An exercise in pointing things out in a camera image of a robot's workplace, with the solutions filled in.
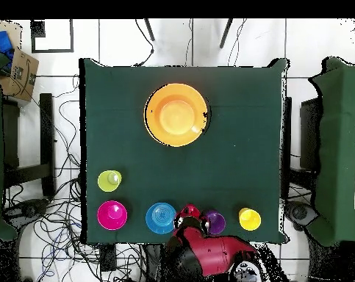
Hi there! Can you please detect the orange yellow cup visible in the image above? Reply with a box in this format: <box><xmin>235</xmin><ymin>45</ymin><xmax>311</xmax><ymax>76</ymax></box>
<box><xmin>238</xmin><ymin>207</ymin><xmax>262</xmax><ymax>232</ymax></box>

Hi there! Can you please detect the dark grey floor device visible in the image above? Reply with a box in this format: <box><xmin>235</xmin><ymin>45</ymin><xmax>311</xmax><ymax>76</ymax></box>
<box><xmin>285</xmin><ymin>200</ymin><xmax>319</xmax><ymax>227</ymax></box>

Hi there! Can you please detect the purple cup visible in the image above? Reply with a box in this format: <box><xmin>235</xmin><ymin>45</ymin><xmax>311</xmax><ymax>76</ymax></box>
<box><xmin>205</xmin><ymin>209</ymin><xmax>227</xmax><ymax>235</ymax></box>

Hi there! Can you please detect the large orange bowl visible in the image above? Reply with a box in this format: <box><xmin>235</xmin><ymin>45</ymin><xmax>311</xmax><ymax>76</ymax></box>
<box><xmin>143</xmin><ymin>82</ymin><xmax>209</xmax><ymax>148</ymax></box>

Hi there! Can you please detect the black power strip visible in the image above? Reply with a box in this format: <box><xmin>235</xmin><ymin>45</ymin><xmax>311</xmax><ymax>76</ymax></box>
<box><xmin>99</xmin><ymin>243</ymin><xmax>117</xmax><ymax>272</ymax></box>

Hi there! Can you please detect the small blue bowl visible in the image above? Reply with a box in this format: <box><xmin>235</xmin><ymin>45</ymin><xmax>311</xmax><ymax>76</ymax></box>
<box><xmin>145</xmin><ymin>201</ymin><xmax>177</xmax><ymax>235</ymax></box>

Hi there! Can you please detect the blue bag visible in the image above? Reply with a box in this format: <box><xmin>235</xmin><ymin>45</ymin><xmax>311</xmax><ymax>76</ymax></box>
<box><xmin>0</xmin><ymin>30</ymin><xmax>15</xmax><ymax>70</ymax></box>

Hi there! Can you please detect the black tripod leg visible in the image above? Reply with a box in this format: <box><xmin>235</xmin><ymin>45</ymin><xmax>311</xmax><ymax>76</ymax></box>
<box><xmin>218</xmin><ymin>18</ymin><xmax>234</xmax><ymax>49</ymax></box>
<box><xmin>143</xmin><ymin>18</ymin><xmax>156</xmax><ymax>42</ymax></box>

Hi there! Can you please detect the black cable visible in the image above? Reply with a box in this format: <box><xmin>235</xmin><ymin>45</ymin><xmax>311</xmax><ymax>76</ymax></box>
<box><xmin>134</xmin><ymin>18</ymin><xmax>155</xmax><ymax>68</ymax></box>

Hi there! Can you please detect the tangle of floor cables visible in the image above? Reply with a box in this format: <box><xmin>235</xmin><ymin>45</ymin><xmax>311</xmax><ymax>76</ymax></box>
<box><xmin>1</xmin><ymin>74</ymin><xmax>148</xmax><ymax>282</ymax></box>

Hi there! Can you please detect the pale yellow translucent cup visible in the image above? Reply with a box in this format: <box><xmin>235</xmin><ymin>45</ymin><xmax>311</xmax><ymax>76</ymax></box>
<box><xmin>97</xmin><ymin>169</ymin><xmax>123</xmax><ymax>193</ymax></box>

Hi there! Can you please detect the black metal stand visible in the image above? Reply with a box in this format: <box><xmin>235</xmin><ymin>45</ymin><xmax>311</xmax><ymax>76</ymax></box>
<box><xmin>1</xmin><ymin>93</ymin><xmax>56</xmax><ymax>198</ymax></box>

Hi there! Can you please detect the small red bowl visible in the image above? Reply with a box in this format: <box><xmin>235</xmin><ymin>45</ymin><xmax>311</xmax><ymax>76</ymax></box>
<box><xmin>96</xmin><ymin>200</ymin><xmax>129</xmax><ymax>231</ymax></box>

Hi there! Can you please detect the flat cardboard sheet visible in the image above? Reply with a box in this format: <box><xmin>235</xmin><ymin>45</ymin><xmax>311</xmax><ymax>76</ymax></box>
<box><xmin>0</xmin><ymin>19</ymin><xmax>23</xmax><ymax>49</ymax></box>

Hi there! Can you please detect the dark green tablecloth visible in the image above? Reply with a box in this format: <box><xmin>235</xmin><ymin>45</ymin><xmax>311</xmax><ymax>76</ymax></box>
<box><xmin>78</xmin><ymin>57</ymin><xmax>290</xmax><ymax>245</ymax></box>

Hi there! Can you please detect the black square floor frame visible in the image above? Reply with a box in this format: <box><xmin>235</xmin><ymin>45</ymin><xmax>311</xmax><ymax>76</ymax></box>
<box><xmin>29</xmin><ymin>18</ymin><xmax>75</xmax><ymax>54</ymax></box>

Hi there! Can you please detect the black floor device with knob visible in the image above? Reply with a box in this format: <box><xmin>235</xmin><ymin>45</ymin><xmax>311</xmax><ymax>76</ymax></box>
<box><xmin>4</xmin><ymin>198</ymin><xmax>50</xmax><ymax>224</ymax></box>

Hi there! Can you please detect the red cup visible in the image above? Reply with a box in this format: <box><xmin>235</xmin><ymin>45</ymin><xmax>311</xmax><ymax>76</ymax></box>
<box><xmin>176</xmin><ymin>203</ymin><xmax>201</xmax><ymax>220</ymax></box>

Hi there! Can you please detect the cardboard box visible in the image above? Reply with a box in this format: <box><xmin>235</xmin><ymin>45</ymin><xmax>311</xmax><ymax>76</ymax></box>
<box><xmin>0</xmin><ymin>47</ymin><xmax>40</xmax><ymax>103</ymax></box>

